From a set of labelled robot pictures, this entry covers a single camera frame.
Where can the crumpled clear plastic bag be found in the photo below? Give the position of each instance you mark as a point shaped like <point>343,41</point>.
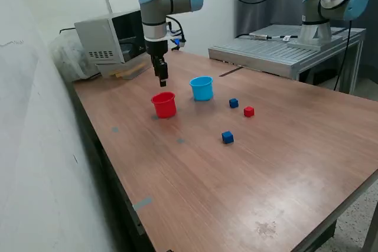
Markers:
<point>68,57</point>

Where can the long tape strip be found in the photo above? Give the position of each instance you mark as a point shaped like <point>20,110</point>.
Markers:
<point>142,203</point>

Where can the dark grey curtain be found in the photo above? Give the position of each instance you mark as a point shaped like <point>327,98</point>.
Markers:
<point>265,16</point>

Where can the wooden strips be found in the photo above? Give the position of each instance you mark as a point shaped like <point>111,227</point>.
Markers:
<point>121,73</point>

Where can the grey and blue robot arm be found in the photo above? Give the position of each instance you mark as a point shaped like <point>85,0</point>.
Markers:
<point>153,13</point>

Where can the aluminium robot mounting plate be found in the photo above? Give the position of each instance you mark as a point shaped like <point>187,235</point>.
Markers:
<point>322,46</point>

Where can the blue plastic bin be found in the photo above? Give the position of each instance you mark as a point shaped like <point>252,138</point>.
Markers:
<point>202,91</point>

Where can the blue cube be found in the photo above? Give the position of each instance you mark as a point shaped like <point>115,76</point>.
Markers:
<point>227,137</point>
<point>233,103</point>

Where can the small tape marker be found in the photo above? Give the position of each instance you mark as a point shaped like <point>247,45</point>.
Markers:
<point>180,140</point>
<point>114,130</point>

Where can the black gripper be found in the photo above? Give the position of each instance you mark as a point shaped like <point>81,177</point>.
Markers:
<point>156,47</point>

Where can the silver microwave oven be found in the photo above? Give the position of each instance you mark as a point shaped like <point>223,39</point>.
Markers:
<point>97,36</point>

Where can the clear acrylic stand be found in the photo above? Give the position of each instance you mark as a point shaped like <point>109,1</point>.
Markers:
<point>134,72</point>

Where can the red plastic bin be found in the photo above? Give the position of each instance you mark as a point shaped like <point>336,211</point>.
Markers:
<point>164,107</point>

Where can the aluminium extrusion robot table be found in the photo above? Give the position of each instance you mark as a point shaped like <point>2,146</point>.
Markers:
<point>260,51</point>

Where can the wrist camera on white mount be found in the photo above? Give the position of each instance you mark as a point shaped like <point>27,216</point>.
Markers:
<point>172,36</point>

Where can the red cube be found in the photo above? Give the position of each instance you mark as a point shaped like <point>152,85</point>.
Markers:
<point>249,111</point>

